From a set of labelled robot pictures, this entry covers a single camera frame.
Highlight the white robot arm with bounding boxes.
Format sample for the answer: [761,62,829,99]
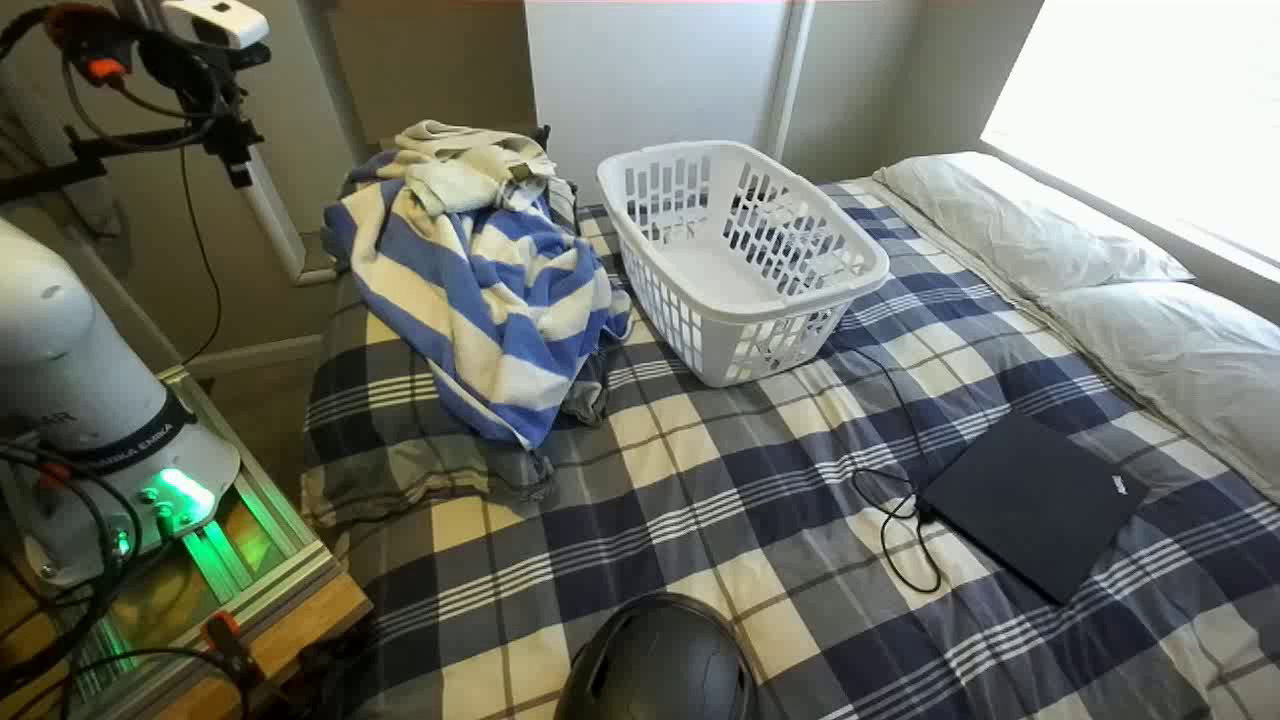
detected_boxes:
[0,0,267,586]

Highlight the pale blue towel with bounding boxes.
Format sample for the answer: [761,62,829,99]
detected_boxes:
[392,120,554,215]

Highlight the wooden side table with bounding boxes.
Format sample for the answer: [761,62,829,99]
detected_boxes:
[0,373,371,720]

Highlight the white pillow near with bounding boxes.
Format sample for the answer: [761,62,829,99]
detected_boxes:
[1049,282,1280,498]

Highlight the white pillow far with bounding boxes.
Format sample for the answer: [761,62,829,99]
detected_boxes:
[874,152,1187,294]

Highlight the black laptop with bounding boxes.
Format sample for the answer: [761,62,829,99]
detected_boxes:
[919,411,1146,602]

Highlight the plaid bed blanket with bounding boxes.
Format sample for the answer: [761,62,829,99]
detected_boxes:
[298,179,1280,720]

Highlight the dark grey helmet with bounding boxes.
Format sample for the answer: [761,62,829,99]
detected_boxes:
[554,591,761,720]

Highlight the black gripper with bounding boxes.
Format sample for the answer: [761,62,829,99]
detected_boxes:
[140,32,270,186]

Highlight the white pillow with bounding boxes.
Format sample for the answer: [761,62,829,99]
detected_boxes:
[1049,282,1280,498]
[874,152,1187,294]

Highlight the blue white striped towel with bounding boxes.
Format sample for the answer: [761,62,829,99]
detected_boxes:
[322,152,633,447]

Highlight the black camera stand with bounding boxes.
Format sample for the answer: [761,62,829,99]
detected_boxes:
[0,120,261,204]

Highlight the black cable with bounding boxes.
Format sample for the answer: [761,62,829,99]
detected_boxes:
[810,337,948,599]

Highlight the white plastic laundry basket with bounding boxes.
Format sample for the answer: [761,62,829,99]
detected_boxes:
[594,138,888,389]

